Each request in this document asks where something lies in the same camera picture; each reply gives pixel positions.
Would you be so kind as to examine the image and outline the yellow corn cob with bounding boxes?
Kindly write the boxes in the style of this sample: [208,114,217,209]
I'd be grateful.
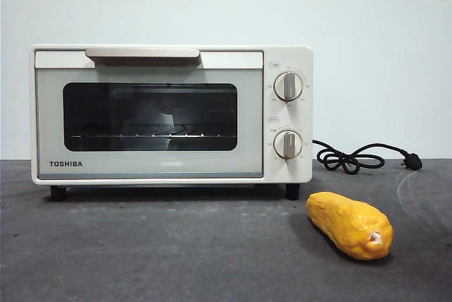
[305,191,394,258]

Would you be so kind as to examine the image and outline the glass oven door with handle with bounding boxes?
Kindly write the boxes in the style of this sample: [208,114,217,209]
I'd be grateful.
[34,47,265,179]

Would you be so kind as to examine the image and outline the cream round oven knob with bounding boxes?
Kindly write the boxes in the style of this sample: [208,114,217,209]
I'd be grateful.
[273,128,304,160]
[273,71,304,102]

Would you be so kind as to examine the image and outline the cream Toshiba toaster oven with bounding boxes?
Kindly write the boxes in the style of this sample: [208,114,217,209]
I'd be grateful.
[30,44,314,201]

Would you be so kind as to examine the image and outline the metal wire oven rack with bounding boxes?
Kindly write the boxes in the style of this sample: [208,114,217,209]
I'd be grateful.
[69,121,237,140]

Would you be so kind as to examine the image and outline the black power cable with plug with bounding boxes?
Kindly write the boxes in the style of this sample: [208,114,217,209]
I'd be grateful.
[312,139,423,172]

